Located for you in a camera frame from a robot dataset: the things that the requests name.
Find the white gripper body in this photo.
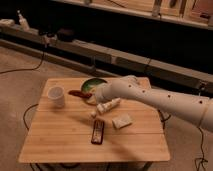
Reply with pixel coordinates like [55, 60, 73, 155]
[89, 83, 113, 105]

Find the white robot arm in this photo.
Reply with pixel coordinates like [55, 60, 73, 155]
[94, 75, 213, 133]

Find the white ceramic cup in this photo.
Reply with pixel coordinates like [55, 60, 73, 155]
[47, 86, 65, 108]

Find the white plastic bottle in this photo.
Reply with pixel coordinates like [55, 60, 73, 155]
[97, 98, 121, 114]

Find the green bowl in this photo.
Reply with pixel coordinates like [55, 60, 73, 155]
[81, 78, 106, 94]

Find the small white cube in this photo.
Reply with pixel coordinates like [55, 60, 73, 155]
[90, 111, 97, 118]

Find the white sponge block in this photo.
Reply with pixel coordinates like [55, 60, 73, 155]
[112, 114, 132, 129]

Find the wooden table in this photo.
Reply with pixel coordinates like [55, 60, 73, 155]
[19, 78, 170, 163]

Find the black device on ledge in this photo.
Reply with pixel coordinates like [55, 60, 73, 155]
[57, 29, 75, 42]

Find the white spray bottle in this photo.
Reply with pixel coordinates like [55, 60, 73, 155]
[17, 11, 30, 31]

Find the black floor cable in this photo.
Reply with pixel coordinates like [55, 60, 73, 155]
[0, 43, 48, 76]

